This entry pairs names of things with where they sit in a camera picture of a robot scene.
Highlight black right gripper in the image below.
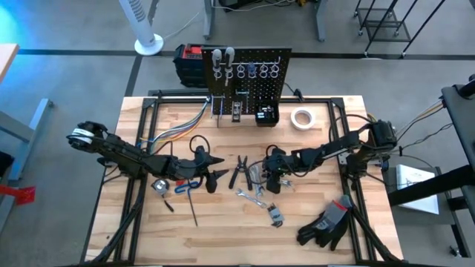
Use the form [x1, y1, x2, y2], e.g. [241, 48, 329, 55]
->
[261, 146, 299, 195]

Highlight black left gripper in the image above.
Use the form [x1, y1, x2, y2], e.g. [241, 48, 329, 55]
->
[174, 145, 230, 194]

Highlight black wire stripper pliers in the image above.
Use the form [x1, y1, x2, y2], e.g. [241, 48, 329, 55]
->
[228, 154, 254, 191]

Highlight blue T-handle hex key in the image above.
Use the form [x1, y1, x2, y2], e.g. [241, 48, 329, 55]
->
[173, 179, 202, 228]

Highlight grey hex key set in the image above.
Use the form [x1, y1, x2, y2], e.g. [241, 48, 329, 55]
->
[266, 202, 286, 228]

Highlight grey tape measure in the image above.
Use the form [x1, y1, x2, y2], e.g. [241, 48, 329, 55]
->
[151, 178, 175, 214]

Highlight grey handle screwdriver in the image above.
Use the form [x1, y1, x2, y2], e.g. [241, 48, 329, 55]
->
[212, 48, 223, 82]
[223, 46, 236, 87]

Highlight chrome double peg hook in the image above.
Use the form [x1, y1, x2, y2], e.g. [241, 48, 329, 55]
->
[211, 94, 227, 128]
[233, 89, 249, 108]

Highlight black pegboard bin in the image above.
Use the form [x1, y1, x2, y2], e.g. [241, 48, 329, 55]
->
[254, 102, 281, 128]

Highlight white masking tape roll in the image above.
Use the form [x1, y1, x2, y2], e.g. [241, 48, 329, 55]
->
[289, 107, 318, 131]

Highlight black grey work glove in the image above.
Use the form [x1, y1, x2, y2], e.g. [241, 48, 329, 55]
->
[296, 217, 330, 247]
[314, 194, 354, 252]

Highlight black metal pegboard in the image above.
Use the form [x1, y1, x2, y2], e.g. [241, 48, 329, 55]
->
[200, 45, 293, 118]

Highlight red black toolbox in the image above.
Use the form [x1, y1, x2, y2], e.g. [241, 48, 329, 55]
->
[173, 43, 205, 89]

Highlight white tower fan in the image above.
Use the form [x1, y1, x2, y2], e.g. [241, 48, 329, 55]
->
[118, 0, 165, 57]

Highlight white paper booklet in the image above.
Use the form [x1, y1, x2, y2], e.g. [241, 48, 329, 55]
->
[394, 164, 442, 217]

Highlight grey desk leg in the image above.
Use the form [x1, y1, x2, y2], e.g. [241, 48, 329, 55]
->
[314, 0, 330, 43]
[203, 0, 217, 42]

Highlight grey side table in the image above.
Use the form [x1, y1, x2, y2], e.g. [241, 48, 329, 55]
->
[381, 165, 460, 228]

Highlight black metal rack cart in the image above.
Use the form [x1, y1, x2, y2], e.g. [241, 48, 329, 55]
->
[353, 0, 449, 60]

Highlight red plastic object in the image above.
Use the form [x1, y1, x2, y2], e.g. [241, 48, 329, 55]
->
[0, 184, 37, 206]

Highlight black equipment stand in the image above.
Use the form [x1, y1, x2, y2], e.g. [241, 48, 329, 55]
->
[387, 73, 475, 260]

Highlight grey metal bench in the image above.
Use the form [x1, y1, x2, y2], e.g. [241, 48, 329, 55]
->
[0, 97, 57, 233]

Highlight wooden table top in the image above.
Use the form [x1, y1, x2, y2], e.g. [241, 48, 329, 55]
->
[0, 42, 21, 83]

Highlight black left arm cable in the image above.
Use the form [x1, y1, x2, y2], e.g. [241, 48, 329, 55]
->
[189, 133, 212, 154]

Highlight multicoloured ribbon cable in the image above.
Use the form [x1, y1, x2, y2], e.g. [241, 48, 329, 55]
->
[139, 99, 209, 149]

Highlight black power cable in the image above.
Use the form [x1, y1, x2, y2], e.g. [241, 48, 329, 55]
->
[284, 81, 307, 102]

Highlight black aluminium table frame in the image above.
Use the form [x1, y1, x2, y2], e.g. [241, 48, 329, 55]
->
[80, 88, 406, 267]

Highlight chrome ring tool rack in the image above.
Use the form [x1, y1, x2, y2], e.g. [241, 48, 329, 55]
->
[210, 55, 281, 80]

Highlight yellow grey cable bundle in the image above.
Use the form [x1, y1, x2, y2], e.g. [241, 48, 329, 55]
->
[395, 99, 456, 156]

